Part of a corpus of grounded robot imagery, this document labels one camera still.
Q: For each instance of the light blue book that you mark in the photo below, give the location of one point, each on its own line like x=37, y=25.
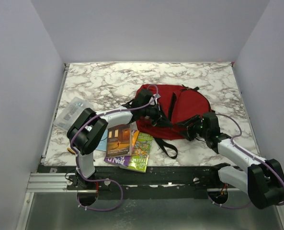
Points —
x=103, y=142

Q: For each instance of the red backpack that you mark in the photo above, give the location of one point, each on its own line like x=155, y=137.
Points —
x=177, y=103

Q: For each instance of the purple Roald Dahl book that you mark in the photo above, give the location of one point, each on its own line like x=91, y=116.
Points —
x=123, y=160

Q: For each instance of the aluminium mounting rail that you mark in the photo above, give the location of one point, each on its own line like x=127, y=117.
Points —
x=57, y=183

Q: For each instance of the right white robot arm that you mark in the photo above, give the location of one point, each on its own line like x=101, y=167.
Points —
x=261, y=179

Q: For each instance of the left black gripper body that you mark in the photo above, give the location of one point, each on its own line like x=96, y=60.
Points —
x=151, y=113

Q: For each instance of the green Treehouse book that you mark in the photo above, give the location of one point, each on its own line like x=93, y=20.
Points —
x=139, y=159

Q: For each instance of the dark brown paperback book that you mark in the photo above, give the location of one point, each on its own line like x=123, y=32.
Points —
x=119, y=141

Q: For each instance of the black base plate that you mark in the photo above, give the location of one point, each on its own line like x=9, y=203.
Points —
x=200, y=182

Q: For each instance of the clear plastic organizer box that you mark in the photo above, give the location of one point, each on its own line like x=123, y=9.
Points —
x=71, y=112

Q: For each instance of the yellow handled pliers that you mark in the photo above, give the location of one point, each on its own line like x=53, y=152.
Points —
x=70, y=150

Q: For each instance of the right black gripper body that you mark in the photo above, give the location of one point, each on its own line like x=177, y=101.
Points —
x=191, y=134

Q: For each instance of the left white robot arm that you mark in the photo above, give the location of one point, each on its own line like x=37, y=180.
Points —
x=87, y=131

